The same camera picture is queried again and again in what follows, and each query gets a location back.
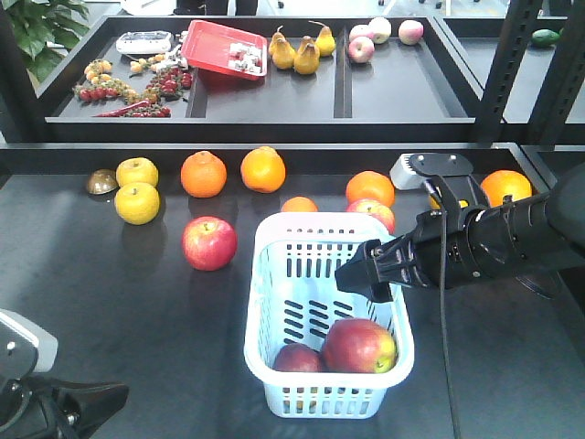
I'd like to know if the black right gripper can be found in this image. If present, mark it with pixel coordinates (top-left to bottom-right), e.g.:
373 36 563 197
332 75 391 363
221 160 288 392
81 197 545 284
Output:
335 210 466 303

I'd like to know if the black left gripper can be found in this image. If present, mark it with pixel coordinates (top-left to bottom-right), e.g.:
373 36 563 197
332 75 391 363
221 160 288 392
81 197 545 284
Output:
1 377 129 438

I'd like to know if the light blue plastic basket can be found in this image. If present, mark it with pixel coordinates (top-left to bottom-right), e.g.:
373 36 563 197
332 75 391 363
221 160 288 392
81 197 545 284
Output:
244 212 414 420

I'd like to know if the dark red apple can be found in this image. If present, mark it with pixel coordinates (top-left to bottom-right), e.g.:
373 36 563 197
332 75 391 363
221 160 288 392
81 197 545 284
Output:
272 343 324 372

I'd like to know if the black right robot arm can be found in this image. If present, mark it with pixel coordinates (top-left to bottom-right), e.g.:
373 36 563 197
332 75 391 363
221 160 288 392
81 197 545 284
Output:
335 165 584 303

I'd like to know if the orange behind middle apple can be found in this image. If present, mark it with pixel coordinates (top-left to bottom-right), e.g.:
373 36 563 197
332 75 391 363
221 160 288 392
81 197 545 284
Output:
346 170 395 207

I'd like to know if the yellow apple right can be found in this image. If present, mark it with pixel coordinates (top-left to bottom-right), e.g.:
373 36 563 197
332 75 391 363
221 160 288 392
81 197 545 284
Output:
429 187 469 211

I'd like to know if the yellow apple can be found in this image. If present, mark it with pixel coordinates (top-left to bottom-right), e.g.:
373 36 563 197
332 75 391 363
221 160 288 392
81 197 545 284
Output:
115 157 159 187
429 187 469 211
114 182 160 225

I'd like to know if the small orange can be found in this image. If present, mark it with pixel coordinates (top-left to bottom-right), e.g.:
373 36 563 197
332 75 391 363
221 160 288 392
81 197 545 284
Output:
281 196 319 212

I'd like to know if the large orange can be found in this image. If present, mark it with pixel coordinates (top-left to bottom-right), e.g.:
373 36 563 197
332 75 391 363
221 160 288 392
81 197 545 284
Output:
240 145 286 193
481 169 533 207

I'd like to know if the large orange right rear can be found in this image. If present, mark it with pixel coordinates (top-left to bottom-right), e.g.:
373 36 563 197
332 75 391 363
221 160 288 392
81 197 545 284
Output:
481 169 533 207

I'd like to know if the black wood produce display stand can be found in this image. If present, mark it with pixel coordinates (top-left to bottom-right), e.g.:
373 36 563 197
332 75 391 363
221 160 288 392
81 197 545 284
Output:
1 144 584 438

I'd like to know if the orange with knob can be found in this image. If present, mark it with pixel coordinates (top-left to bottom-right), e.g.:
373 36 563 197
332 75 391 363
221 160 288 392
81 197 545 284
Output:
180 150 228 198

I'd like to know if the yellow apple front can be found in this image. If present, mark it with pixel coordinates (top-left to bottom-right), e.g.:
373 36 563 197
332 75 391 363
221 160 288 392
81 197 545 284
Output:
114 182 160 225

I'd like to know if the yellow apple rear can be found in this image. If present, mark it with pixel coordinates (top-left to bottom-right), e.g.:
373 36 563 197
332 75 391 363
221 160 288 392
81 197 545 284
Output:
115 157 159 187

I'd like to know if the red plastic tray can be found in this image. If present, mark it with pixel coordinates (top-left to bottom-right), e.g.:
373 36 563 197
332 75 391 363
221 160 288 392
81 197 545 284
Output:
181 19 268 80

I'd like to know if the black rear display tray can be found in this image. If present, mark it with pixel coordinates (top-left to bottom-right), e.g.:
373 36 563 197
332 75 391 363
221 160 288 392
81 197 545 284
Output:
38 16 480 145

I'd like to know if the white remote device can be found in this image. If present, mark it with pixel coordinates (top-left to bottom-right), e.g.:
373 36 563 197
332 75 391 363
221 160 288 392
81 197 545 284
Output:
115 30 174 55

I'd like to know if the green potted plant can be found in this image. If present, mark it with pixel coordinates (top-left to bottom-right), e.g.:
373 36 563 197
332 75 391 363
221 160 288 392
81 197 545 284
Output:
2 0 89 82

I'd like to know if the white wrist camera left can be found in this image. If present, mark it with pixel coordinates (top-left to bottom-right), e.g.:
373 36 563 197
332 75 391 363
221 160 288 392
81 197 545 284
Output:
1 309 59 380

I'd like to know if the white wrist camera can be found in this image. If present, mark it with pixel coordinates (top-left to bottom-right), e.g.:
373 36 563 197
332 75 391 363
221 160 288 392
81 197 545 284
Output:
389 153 473 190
1 309 59 380

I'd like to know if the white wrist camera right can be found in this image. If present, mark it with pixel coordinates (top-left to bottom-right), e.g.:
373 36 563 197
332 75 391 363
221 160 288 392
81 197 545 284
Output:
389 153 473 190

